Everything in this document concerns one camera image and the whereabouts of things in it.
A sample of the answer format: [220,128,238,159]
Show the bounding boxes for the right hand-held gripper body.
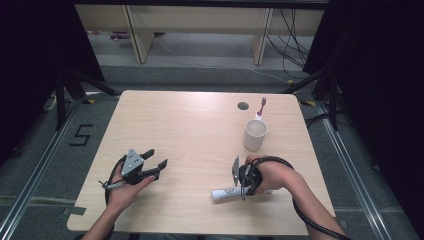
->
[231,155,264,197]

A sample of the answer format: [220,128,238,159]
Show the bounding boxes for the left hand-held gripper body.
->
[114,148,158,186]

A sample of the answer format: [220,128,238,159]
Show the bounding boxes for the white toothpaste tube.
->
[210,185,275,201]

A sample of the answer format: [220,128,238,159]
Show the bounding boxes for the white cup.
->
[242,119,269,152]

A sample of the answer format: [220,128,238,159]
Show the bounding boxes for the person's right hand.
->
[244,154,298,196]

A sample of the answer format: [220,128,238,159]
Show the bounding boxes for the person's left hand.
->
[105,171,157,214]

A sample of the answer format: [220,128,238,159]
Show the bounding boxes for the pink toothbrush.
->
[254,96,268,122]

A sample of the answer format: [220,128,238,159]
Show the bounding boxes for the black metal stand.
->
[282,66,342,132]
[54,66,122,132]

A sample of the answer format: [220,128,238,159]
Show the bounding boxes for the black curtain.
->
[302,0,424,234]
[0,0,106,166]

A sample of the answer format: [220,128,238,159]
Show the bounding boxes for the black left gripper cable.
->
[98,155,128,205]

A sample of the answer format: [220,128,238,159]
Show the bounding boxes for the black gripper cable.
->
[251,155,352,240]
[98,155,128,205]

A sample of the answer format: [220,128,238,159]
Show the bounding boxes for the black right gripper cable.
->
[251,155,352,240]

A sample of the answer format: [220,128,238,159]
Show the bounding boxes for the black floor cable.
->
[304,112,332,130]

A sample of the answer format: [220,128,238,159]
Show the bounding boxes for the metal floor rail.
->
[314,100,395,240]
[0,99,85,240]

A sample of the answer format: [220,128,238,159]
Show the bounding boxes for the black hanging cables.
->
[266,8,315,80]

